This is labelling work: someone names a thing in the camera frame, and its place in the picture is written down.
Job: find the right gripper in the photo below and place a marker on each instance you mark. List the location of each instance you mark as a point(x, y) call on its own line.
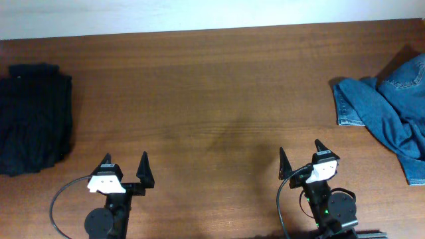
point(300, 178)

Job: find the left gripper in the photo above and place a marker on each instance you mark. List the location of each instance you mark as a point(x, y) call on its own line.
point(129, 189)

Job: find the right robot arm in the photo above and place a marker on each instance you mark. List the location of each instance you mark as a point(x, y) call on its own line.
point(333, 210)

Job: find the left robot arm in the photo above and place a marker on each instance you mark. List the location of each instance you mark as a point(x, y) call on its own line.
point(111, 220)

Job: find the black fabric storage container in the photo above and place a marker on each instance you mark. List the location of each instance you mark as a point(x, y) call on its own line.
point(36, 118)

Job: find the blue denim jeans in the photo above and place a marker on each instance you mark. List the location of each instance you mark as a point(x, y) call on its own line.
point(392, 110)

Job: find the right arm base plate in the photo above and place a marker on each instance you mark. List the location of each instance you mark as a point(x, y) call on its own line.
point(372, 235)

